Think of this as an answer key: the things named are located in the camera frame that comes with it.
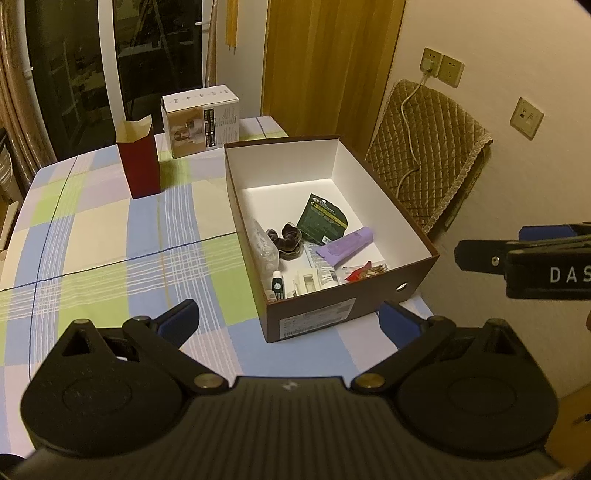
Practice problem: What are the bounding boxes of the glass sliding balcony door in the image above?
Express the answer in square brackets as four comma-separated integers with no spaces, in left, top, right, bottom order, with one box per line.
[16,0,213,160]

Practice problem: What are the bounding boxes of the small black white tube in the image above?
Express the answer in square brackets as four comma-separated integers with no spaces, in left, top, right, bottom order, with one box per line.
[271,270,284,300]

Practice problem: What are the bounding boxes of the wooden wall strips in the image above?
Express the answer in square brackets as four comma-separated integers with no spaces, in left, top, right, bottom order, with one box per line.
[224,0,239,49]

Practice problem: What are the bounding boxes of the purple cream tube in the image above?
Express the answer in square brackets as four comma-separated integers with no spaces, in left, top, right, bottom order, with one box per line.
[315,227,374,267]

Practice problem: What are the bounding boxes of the orange curtain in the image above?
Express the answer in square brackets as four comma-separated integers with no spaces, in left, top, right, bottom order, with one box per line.
[262,0,406,159]

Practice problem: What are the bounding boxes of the dark green foil sachet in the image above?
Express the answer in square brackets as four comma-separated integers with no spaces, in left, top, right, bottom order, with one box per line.
[297,194,349,245]

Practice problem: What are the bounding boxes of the checked pastel tablecloth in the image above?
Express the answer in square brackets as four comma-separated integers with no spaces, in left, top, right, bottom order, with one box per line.
[1,117,438,455]

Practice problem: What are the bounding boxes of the white charger cable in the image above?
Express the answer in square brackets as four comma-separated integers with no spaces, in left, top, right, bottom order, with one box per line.
[396,73,433,195]

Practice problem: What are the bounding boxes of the white small packet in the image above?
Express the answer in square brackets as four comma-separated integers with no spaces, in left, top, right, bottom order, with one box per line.
[304,242,339,289]

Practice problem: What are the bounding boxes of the dark red open carton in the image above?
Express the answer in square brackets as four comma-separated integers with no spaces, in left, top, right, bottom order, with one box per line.
[115,115,160,199]

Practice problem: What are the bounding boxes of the beige shiny curtain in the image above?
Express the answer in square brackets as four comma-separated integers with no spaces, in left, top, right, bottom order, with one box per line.
[1,1,56,191]

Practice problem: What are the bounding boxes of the double wall socket plate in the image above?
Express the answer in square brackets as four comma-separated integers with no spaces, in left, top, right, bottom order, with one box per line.
[420,47,465,88]

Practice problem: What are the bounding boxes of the white charger plug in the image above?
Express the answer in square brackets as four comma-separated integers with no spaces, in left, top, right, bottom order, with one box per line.
[421,58,436,75]

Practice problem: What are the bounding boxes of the brown white cardboard shoebox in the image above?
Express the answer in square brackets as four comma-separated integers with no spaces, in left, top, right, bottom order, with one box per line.
[224,136,439,343]

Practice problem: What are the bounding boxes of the clear plastic bag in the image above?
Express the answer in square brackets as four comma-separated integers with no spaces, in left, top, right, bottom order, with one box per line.
[245,218,280,290]

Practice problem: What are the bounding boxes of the white pill bottle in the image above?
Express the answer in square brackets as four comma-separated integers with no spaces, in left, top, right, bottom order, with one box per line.
[294,268,322,296]

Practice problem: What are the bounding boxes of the dark brown hair scrunchie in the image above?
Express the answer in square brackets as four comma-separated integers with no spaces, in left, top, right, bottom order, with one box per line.
[266,223,303,261]

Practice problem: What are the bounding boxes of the white printed product box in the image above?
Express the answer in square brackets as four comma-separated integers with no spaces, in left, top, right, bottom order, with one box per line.
[160,85,240,158]

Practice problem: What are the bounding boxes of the red candy snack packet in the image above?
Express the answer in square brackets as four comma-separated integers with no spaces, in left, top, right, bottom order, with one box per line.
[344,261,388,283]

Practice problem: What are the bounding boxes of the single wall socket plate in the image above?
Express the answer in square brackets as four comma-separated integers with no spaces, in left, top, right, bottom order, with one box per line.
[510,97,544,140]

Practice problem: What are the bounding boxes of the quilted olive cushion cover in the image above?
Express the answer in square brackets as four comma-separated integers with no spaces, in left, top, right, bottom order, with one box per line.
[365,79,493,240]

